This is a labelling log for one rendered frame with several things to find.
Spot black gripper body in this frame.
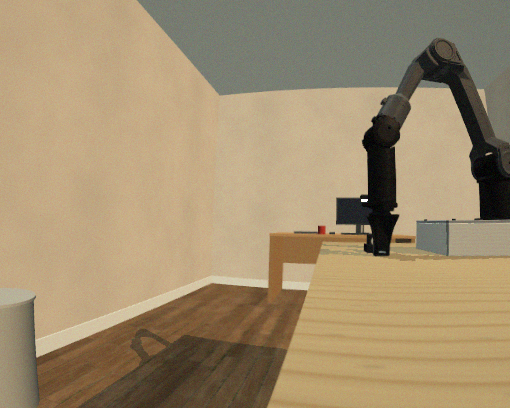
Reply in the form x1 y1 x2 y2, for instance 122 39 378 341
362 179 397 213

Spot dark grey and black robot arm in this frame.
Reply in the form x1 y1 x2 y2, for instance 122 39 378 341
362 38 510 220

